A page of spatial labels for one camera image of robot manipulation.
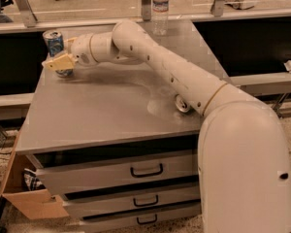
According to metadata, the grey drawer cabinet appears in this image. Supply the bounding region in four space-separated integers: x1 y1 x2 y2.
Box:
15 18 237 233

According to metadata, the green crushed soda can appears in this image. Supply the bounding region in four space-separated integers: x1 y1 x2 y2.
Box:
175 94 191 114

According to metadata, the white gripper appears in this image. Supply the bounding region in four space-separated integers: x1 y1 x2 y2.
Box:
42 34 96 71

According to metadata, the clear plastic water bottle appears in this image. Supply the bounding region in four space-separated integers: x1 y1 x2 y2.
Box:
151 0 169 36

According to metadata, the bottom grey drawer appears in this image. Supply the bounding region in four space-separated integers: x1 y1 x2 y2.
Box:
80 201 201 233

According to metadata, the checkered cloth in box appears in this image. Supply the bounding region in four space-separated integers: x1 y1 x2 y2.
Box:
23 168 45 191

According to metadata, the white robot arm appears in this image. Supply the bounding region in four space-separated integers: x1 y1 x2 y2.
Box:
43 20 291 233

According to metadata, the brown cardboard box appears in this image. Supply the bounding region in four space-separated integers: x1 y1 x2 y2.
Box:
0 142 68 219

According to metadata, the top grey drawer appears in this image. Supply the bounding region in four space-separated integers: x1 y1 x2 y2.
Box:
37 150 197 195

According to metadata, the middle grey drawer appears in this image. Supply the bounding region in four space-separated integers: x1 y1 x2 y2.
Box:
63 182 200 218

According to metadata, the grey drawer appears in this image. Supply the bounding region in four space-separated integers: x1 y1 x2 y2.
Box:
63 182 200 218
80 201 201 233
37 150 197 195

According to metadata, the blue red bull can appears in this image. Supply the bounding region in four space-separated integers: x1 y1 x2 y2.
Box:
43 30 73 78

